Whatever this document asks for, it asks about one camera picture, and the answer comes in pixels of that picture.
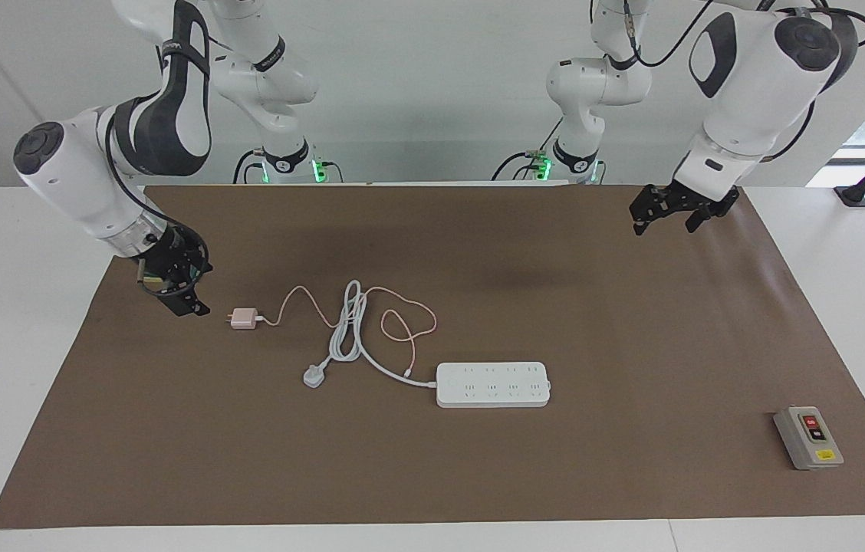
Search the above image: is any pink charging cable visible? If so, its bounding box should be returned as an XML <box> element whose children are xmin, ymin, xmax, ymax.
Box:
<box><xmin>258</xmin><ymin>285</ymin><xmax>438</xmax><ymax>380</ymax></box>

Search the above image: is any white power strip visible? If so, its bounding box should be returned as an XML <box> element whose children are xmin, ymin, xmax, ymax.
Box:
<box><xmin>435</xmin><ymin>362</ymin><xmax>552</xmax><ymax>409</ymax></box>

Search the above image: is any brown table mat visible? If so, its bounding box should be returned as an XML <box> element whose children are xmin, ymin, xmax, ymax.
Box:
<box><xmin>0</xmin><ymin>184</ymin><xmax>865</xmax><ymax>530</ymax></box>

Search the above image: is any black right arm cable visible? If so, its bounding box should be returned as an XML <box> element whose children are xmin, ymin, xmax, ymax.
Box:
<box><xmin>103</xmin><ymin>42</ymin><xmax>212</xmax><ymax>296</ymax></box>

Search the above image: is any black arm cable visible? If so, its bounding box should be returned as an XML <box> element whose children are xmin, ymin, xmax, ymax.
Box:
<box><xmin>590</xmin><ymin>0</ymin><xmax>865</xmax><ymax>166</ymax></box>
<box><xmin>103</xmin><ymin>42</ymin><xmax>212</xmax><ymax>296</ymax></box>

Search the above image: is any black base cable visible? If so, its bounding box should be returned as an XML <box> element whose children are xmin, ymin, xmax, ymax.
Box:
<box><xmin>233</xmin><ymin>148</ymin><xmax>268</xmax><ymax>185</ymax></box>
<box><xmin>491</xmin><ymin>115</ymin><xmax>564</xmax><ymax>182</ymax></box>

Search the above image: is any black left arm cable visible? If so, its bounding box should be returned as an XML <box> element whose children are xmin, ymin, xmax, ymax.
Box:
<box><xmin>590</xmin><ymin>0</ymin><xmax>865</xmax><ymax>166</ymax></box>

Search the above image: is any white power strip cord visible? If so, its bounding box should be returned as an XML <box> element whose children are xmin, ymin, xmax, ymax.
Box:
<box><xmin>302</xmin><ymin>280</ymin><xmax>439</xmax><ymax>389</ymax></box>

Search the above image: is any grey on-off switch box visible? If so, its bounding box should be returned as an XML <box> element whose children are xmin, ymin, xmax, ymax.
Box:
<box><xmin>773</xmin><ymin>406</ymin><xmax>845</xmax><ymax>471</ymax></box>

